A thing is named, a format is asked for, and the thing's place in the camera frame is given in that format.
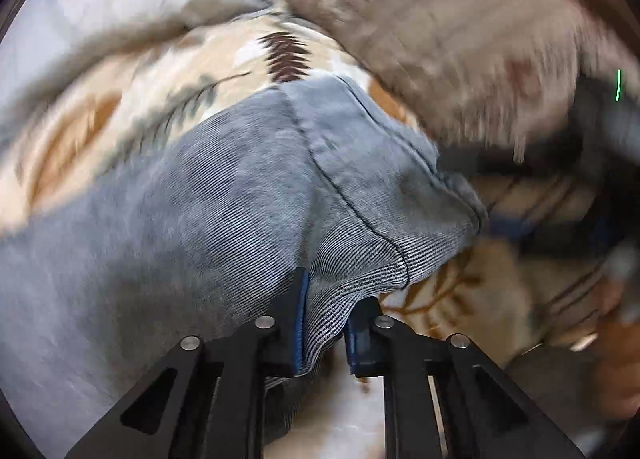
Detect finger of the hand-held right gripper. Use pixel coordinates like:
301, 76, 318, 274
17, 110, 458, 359
440, 145, 583, 176
487, 214, 608, 255

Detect striped brown pillow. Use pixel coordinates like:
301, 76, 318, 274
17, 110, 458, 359
254, 0, 623, 162

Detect grey-blue denim pants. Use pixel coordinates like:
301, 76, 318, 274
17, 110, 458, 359
0, 74, 489, 446

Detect leaf print blanket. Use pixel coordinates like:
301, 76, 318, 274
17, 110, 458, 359
0, 1, 623, 459

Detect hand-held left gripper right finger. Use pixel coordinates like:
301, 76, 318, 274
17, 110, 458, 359
343, 296, 586, 459

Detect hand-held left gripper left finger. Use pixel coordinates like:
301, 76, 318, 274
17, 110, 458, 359
65, 267, 312, 459

